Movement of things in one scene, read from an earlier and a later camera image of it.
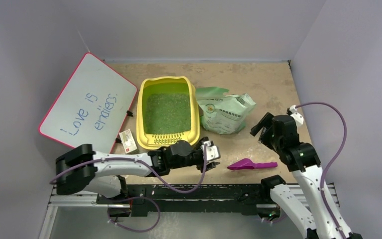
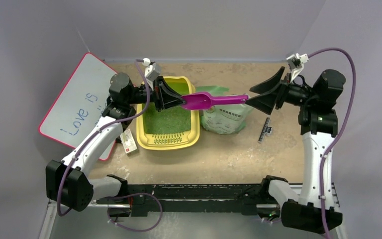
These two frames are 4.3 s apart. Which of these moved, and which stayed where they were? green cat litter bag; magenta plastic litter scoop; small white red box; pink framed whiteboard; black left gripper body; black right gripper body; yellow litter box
Moved: black right gripper body; black left gripper body; magenta plastic litter scoop
Stayed: yellow litter box; small white red box; green cat litter bag; pink framed whiteboard
